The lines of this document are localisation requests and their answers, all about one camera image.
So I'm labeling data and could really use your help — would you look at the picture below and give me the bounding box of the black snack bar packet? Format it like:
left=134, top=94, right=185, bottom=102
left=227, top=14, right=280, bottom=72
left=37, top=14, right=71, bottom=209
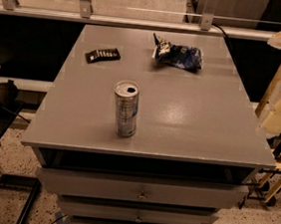
left=85, top=48, right=121, bottom=64

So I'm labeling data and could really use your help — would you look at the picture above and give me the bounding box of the black cable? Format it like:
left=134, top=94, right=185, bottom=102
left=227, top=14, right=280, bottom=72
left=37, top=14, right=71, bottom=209
left=209, top=23, right=237, bottom=52

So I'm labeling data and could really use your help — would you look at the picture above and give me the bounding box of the metal railing with glass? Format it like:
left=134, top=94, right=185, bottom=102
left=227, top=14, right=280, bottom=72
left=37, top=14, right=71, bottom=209
left=0, top=0, right=272, bottom=41

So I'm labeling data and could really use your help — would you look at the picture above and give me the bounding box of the silver redbull can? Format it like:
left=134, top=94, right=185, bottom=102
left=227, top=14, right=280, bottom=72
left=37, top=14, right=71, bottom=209
left=114, top=80, right=140, bottom=137

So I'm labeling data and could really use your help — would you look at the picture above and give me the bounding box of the blue chip bag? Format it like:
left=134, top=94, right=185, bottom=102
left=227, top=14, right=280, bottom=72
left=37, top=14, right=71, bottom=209
left=152, top=35, right=203, bottom=71

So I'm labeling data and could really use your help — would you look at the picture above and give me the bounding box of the middle grey drawer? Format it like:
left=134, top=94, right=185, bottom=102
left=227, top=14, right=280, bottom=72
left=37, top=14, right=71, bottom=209
left=58, top=197, right=218, bottom=224

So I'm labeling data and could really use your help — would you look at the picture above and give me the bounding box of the grey drawer cabinet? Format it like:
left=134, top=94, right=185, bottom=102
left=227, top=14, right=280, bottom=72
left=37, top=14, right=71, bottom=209
left=22, top=25, right=275, bottom=214

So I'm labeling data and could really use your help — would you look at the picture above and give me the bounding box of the top grey drawer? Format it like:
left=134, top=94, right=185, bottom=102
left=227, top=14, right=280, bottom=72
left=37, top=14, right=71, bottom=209
left=36, top=167, right=247, bottom=209

